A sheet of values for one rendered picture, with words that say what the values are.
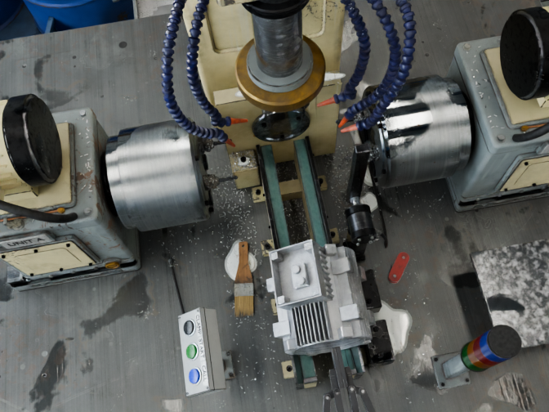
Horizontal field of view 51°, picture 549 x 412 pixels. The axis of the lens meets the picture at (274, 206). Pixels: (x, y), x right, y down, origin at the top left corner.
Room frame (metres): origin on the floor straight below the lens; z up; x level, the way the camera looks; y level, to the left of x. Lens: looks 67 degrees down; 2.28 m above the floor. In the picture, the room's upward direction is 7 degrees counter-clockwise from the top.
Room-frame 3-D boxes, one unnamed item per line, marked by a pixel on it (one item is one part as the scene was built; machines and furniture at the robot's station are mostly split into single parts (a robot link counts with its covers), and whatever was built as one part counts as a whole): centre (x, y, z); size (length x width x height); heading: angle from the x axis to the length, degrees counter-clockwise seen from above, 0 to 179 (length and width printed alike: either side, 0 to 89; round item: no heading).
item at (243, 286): (0.43, 0.10, 0.80); 0.21 x 0.05 x 0.01; 175
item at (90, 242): (0.62, 0.55, 0.99); 0.35 x 0.31 x 0.37; 93
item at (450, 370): (0.13, -0.38, 1.01); 0.08 x 0.08 x 0.42; 3
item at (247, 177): (0.72, 0.07, 0.86); 0.07 x 0.06 x 0.12; 93
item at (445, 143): (0.67, -0.38, 1.04); 0.41 x 0.25 x 0.25; 93
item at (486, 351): (0.13, -0.38, 1.19); 0.06 x 0.06 x 0.04
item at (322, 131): (0.81, -0.04, 0.97); 0.30 x 0.11 x 0.34; 93
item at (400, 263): (0.40, -0.30, 0.81); 0.09 x 0.03 x 0.02; 145
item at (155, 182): (0.64, 0.31, 1.04); 0.37 x 0.25 x 0.25; 93
